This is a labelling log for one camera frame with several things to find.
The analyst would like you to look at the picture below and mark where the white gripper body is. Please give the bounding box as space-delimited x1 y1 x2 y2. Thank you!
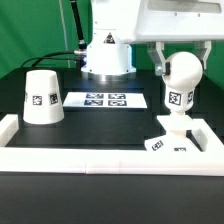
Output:
130 0 224 43

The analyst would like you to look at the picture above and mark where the white marker sheet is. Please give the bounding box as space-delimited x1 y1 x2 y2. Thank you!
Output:
63 92 147 109

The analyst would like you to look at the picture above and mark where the white U-shaped frame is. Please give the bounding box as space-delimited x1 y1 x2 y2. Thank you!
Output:
0 114 224 176

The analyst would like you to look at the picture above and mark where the white conical lamp shade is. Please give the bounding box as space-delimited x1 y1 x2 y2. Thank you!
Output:
23 70 64 125

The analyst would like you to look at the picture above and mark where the white lamp bulb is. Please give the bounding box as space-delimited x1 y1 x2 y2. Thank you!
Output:
163 52 203 115

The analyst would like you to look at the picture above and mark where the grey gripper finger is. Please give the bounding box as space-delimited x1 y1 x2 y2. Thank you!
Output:
195 41 212 70
147 42 166 76

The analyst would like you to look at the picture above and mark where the white lamp base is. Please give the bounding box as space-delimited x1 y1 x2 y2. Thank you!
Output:
144 115 198 152

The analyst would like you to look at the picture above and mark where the black cable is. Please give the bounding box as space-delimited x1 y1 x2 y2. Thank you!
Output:
20 50 83 69

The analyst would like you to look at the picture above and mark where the black hose with connector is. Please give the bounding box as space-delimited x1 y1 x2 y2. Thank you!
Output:
69 0 89 56

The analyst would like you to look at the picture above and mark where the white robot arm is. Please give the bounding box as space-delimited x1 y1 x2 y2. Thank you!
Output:
82 0 224 77

